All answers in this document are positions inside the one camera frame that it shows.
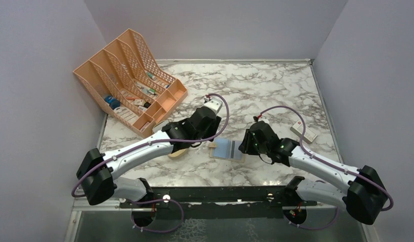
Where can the green marker pen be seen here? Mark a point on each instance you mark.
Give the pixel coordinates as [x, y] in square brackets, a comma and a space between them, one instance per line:
[150, 75]

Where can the beige oval tray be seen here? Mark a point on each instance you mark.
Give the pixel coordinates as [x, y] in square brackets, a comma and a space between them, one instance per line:
[178, 154]

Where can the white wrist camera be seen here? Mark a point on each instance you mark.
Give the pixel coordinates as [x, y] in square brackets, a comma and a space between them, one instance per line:
[260, 118]
[213, 103]

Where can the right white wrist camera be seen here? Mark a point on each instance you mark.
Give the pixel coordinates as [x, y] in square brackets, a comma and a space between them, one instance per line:
[260, 118]

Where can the stack of silver cards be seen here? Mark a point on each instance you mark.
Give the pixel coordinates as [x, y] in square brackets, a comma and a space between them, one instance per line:
[159, 126]

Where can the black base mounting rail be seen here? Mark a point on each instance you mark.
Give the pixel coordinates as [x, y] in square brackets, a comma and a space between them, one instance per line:
[173, 203]

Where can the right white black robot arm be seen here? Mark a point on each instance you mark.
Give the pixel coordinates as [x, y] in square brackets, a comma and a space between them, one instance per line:
[359, 191]

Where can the orange plastic desk organizer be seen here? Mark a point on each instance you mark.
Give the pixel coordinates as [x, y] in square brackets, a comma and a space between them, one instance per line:
[119, 70]

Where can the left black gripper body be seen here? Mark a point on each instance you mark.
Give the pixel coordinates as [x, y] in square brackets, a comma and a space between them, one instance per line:
[210, 132]

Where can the white card box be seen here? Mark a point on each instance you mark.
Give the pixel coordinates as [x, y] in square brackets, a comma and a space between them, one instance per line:
[299, 129]

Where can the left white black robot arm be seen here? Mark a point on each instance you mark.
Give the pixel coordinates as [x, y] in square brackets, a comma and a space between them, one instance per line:
[99, 172]

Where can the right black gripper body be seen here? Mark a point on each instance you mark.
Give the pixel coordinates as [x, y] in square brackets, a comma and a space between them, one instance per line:
[252, 147]

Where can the aluminium frame profile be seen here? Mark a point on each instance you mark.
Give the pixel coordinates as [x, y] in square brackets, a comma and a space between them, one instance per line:
[83, 204]

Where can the blue tape roll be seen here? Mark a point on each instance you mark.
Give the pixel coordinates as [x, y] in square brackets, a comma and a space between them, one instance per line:
[112, 102]

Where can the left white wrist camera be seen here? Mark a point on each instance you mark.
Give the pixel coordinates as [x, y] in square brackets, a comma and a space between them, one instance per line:
[213, 103]

